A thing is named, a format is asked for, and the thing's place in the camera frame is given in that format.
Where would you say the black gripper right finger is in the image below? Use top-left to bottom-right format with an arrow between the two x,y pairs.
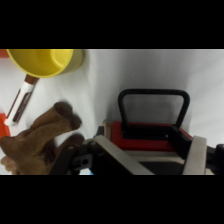
170,124 -> 208,176

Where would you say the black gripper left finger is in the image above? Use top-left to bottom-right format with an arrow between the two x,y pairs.
92,134 -> 155,176

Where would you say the wooden box with red top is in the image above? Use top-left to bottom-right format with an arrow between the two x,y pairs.
101,119 -> 195,176

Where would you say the brown plush toy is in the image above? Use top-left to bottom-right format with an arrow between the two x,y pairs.
0,101 -> 86,176

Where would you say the brown white marker pen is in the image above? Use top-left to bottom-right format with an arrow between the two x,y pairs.
3,73 -> 41,128

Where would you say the orange cube block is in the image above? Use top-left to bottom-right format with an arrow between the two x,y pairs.
0,112 -> 13,138

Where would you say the yellow plastic bowl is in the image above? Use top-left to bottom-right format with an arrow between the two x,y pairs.
6,49 -> 85,80

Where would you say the black metal box handle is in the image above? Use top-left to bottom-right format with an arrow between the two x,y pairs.
117,88 -> 191,140

